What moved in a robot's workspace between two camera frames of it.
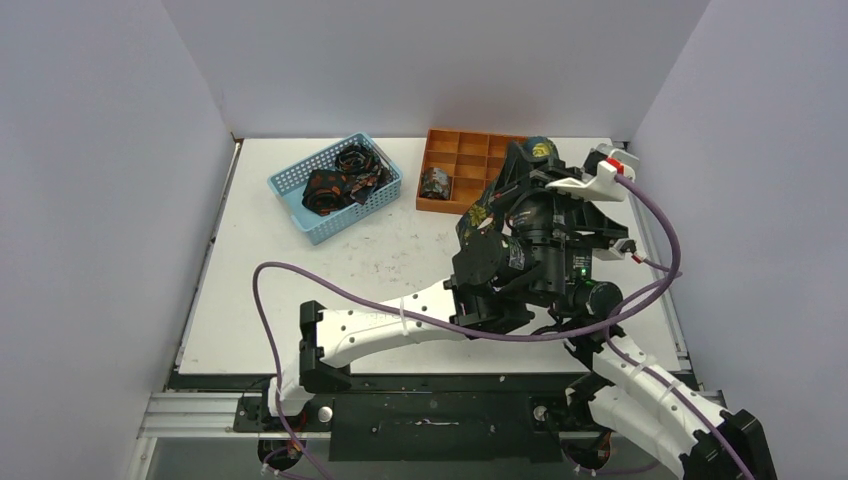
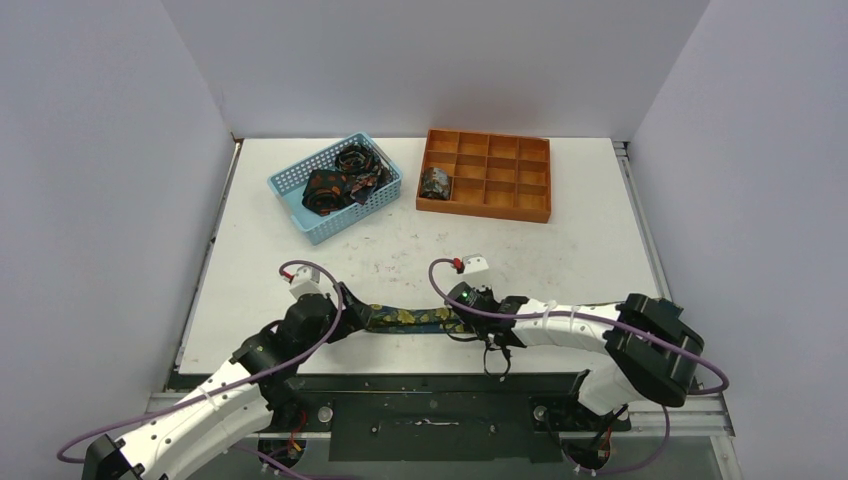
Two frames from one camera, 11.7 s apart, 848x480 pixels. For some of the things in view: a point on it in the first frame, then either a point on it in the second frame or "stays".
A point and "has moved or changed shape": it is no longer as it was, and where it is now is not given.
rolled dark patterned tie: x=435 y=183 stays
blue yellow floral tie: x=480 y=215 has moved or changed shape
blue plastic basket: x=288 y=188 stays
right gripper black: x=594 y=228 → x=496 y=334
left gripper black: x=518 y=171 → x=352 y=317
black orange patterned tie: x=327 y=190 stays
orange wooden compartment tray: x=473 y=160 stays
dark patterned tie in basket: x=364 y=164 stays
